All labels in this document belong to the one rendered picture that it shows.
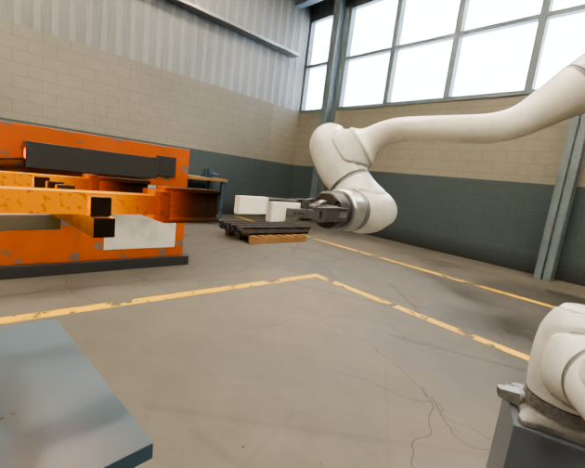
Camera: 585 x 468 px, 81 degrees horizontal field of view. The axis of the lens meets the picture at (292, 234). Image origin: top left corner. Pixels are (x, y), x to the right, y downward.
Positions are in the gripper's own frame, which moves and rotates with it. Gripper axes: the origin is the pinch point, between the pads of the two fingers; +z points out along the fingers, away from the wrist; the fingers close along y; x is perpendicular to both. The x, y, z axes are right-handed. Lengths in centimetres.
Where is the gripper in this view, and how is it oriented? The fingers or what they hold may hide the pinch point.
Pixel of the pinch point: (264, 208)
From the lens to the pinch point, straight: 56.0
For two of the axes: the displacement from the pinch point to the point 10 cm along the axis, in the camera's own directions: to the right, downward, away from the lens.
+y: -7.3, -1.9, 6.5
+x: 1.2, -9.8, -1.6
